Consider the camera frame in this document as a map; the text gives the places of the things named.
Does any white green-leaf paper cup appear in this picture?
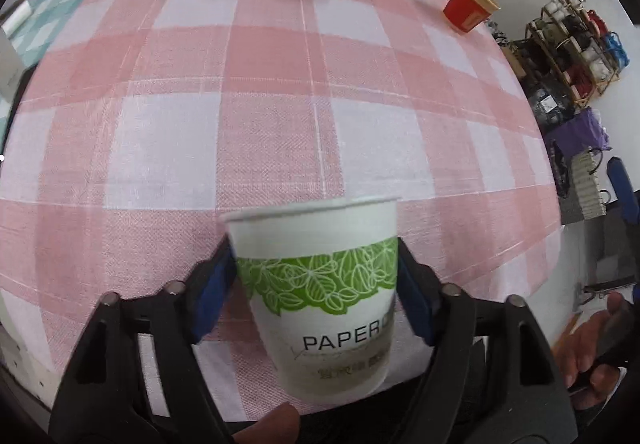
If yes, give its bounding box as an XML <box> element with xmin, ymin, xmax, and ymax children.
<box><xmin>222</xmin><ymin>197</ymin><xmax>399</xmax><ymax>405</ymax></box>

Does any pink plaid tablecloth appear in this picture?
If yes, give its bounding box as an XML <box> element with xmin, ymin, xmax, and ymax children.
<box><xmin>1</xmin><ymin>0</ymin><xmax>560</xmax><ymax>404</ymax></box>

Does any purple bag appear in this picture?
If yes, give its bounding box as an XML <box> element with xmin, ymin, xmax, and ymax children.
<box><xmin>544</xmin><ymin>107</ymin><xmax>611</xmax><ymax>159</ymax></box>

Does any left hand thumb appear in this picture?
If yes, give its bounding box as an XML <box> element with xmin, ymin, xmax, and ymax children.
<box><xmin>233</xmin><ymin>403</ymin><xmax>300</xmax><ymax>444</ymax></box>

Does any right hand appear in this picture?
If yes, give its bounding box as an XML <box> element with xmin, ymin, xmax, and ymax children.
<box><xmin>555</xmin><ymin>292</ymin><xmax>625</xmax><ymax>410</ymax></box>

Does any wooden shoe rack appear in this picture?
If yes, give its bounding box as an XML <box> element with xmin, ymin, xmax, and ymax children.
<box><xmin>525</xmin><ymin>0</ymin><xmax>630</xmax><ymax>109</ymax></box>

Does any red paper cup upright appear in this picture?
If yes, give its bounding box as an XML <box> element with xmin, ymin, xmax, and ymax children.
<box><xmin>444</xmin><ymin>0</ymin><xmax>500</xmax><ymax>34</ymax></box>

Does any teal plaid tablecloth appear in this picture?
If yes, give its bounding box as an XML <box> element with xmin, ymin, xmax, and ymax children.
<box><xmin>2</xmin><ymin>0</ymin><xmax>83</xmax><ymax>67</ymax></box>

